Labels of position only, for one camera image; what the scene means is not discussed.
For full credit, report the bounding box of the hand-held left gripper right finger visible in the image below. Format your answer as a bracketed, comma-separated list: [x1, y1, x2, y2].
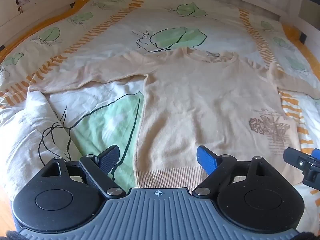
[192, 145, 274, 197]

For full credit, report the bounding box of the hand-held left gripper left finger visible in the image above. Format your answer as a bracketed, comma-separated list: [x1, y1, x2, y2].
[40, 144, 126, 197]

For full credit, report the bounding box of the beige knit sweater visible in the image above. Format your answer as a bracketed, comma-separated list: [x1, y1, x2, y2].
[29, 47, 320, 192]

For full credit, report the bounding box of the leaf print bedspread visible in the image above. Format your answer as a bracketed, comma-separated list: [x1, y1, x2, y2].
[0, 0, 320, 205]

